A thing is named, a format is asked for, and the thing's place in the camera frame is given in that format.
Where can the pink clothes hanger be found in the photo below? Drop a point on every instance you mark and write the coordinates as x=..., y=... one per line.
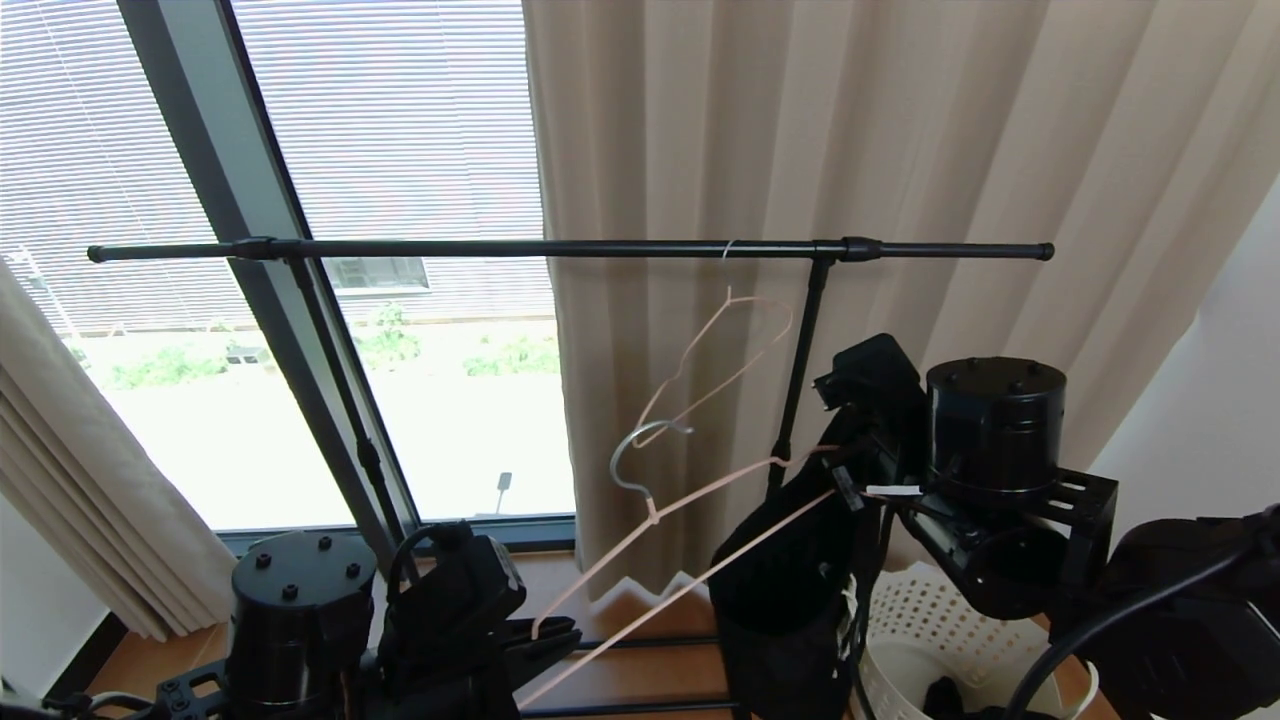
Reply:
x=697, y=345
x=652, y=516

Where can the black shorts with white logo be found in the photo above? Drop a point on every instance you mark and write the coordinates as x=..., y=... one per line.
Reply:
x=780, y=580

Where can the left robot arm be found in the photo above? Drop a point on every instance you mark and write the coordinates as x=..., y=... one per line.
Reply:
x=300, y=610

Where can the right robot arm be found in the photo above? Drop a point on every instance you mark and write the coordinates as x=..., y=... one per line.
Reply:
x=990, y=420

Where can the black clothes rack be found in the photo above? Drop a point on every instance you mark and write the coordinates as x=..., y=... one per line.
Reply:
x=500, y=248

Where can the white laundry basket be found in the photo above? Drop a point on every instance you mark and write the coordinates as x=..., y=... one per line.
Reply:
x=920, y=620

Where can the window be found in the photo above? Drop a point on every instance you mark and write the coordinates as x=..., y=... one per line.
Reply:
x=400, y=120

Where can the black garment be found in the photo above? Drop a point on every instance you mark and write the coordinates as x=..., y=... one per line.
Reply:
x=945, y=700

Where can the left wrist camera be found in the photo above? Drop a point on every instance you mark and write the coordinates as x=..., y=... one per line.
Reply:
x=460, y=590

